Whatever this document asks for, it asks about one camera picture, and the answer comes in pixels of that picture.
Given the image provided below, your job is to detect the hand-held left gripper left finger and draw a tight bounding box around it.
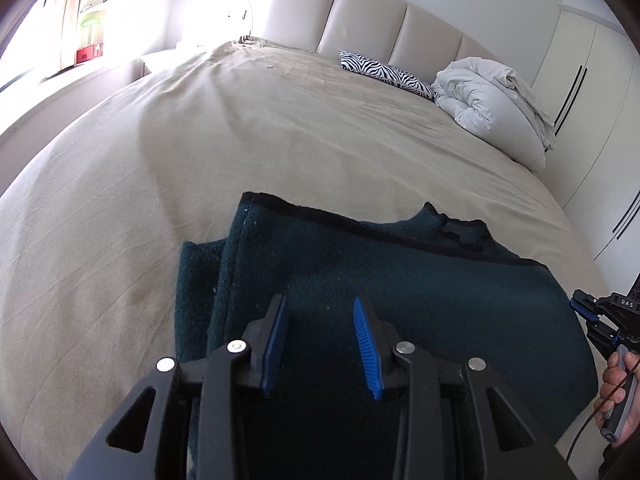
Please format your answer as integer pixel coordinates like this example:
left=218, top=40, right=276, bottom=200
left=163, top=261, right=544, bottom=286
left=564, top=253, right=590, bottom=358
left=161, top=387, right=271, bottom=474
left=67, top=294, right=290, bottom=480

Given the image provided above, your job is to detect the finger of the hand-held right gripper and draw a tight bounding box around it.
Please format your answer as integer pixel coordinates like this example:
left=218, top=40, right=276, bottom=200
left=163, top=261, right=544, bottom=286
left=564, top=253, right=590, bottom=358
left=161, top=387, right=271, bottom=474
left=570, top=289, right=603, bottom=323
left=584, top=319, right=620, bottom=358

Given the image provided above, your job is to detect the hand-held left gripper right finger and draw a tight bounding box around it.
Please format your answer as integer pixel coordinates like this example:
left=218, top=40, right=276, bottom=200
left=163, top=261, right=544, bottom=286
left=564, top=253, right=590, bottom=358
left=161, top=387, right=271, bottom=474
left=352, top=297, right=576, bottom=480

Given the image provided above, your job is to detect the dark green sweater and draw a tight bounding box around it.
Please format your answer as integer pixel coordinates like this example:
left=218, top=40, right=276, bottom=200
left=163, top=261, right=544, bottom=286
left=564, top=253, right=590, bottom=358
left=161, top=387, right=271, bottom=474
left=174, top=191, right=600, bottom=480

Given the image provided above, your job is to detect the person's right forearm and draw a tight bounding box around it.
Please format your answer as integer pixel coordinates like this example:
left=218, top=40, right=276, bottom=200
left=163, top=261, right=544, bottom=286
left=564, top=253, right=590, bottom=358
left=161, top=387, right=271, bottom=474
left=599, top=427, right=640, bottom=480

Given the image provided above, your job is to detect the person's right hand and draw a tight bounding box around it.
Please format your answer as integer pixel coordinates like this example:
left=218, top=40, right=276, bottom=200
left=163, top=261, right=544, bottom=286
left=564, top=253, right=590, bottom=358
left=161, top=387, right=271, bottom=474
left=595, top=352, right=640, bottom=433

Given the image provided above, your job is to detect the white wardrobe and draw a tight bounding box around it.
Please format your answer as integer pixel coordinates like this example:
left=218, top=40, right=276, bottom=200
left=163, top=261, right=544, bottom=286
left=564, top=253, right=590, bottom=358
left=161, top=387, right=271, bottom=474
left=530, top=2, right=640, bottom=263

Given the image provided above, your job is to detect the bed with beige sheet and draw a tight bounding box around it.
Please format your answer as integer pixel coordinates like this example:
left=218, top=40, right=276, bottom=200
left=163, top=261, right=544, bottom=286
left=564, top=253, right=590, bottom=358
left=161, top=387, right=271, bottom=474
left=0, top=35, right=608, bottom=480

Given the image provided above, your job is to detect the white folded duvet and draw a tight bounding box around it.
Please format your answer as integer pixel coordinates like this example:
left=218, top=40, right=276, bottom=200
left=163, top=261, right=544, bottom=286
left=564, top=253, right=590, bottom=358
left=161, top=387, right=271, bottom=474
left=431, top=57, right=557, bottom=175

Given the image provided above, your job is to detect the zebra print pillow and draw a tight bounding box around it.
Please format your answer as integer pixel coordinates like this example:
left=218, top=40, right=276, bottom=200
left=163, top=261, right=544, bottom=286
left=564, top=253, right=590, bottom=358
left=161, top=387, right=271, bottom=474
left=338, top=50, right=440, bottom=102

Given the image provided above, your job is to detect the white nightstand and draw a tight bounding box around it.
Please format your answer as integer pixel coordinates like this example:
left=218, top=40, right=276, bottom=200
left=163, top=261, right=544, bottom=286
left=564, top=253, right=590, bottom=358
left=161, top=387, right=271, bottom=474
left=140, top=45, right=211, bottom=77

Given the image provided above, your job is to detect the beige window bench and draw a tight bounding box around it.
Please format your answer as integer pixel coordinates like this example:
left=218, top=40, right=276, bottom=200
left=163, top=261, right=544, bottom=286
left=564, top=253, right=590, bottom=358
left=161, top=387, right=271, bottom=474
left=0, top=57, right=146, bottom=196

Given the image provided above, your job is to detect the beige padded headboard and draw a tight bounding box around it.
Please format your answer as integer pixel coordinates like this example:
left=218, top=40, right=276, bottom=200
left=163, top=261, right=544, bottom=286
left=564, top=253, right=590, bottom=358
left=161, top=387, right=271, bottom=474
left=247, top=0, right=513, bottom=78

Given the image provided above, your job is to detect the red box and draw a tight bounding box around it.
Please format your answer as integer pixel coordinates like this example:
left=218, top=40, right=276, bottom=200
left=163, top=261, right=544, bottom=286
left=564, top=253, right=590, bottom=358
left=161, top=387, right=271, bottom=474
left=75, top=42, right=105, bottom=65

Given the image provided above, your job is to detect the green plastic stool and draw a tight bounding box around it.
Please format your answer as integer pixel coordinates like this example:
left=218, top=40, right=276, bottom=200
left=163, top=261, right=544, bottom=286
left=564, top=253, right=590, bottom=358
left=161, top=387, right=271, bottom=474
left=79, top=15, right=104, bottom=46

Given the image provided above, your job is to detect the beige curtain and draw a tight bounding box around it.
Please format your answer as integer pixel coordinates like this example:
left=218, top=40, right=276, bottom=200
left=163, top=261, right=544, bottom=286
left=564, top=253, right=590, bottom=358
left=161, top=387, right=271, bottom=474
left=59, top=0, right=97, bottom=68

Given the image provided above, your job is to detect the black framed window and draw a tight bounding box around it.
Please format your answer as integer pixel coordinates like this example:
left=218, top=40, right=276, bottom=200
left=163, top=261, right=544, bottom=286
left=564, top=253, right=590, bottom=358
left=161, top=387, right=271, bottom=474
left=0, top=0, right=66, bottom=93

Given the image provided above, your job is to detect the black cable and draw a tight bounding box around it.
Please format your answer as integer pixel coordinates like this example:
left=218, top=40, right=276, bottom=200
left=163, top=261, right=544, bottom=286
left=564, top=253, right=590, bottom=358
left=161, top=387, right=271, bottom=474
left=564, top=357, right=640, bottom=462

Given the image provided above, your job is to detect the white wall shelf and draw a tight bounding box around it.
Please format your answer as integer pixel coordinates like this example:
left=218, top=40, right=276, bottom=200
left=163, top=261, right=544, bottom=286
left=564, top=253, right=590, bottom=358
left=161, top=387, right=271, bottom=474
left=75, top=0, right=123, bottom=66

